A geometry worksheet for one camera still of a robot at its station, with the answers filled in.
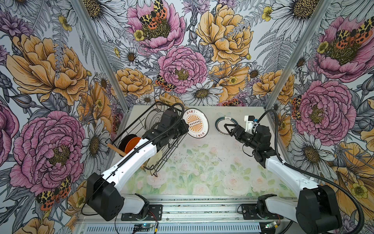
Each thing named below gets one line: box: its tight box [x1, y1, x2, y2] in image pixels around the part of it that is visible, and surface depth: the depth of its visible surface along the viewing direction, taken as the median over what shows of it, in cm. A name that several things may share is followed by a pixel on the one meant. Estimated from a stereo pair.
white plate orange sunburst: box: [182, 107, 210, 139], surface depth 84 cm
